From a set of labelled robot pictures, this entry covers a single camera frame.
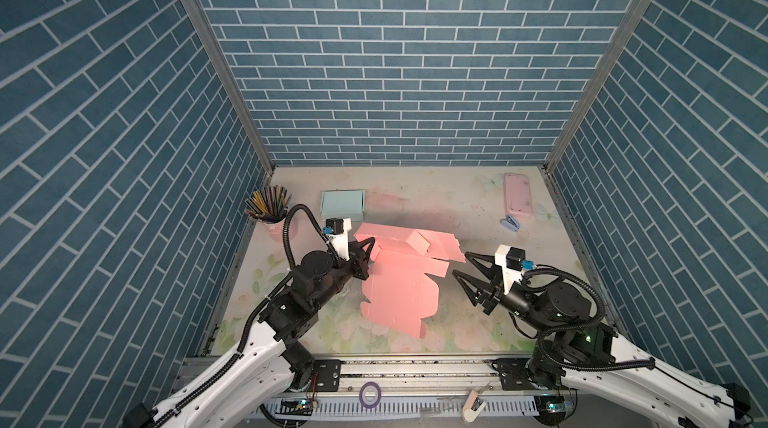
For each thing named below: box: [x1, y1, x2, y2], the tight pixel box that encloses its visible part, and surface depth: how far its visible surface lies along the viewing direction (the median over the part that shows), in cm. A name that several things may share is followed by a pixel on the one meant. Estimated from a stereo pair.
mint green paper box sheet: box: [320, 189, 365, 220], surface depth 107 cm
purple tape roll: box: [359, 381, 382, 409], surface depth 72 cm
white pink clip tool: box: [462, 389, 487, 423], surface depth 69 cm
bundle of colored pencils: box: [245, 185, 292, 223], surface depth 95 cm
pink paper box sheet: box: [354, 222, 466, 339], surface depth 65 cm
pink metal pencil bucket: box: [264, 218, 285, 243], surface depth 93 cm
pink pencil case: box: [503, 172, 533, 218], surface depth 113 cm
